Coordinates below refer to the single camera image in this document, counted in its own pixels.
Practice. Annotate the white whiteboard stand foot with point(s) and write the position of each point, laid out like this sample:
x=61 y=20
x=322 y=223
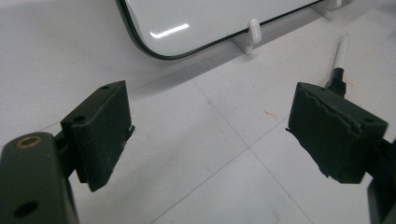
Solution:
x=253 y=32
x=330 y=6

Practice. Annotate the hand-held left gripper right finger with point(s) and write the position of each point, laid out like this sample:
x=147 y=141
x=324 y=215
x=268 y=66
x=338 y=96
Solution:
x=333 y=137

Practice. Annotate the white whiteboard with black rim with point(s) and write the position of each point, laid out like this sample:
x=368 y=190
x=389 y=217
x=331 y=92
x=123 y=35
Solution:
x=202 y=21

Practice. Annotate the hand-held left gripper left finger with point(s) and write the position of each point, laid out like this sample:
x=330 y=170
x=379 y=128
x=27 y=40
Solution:
x=99 y=133

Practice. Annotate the white marker with black cap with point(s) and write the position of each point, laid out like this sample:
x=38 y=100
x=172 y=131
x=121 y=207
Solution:
x=341 y=56

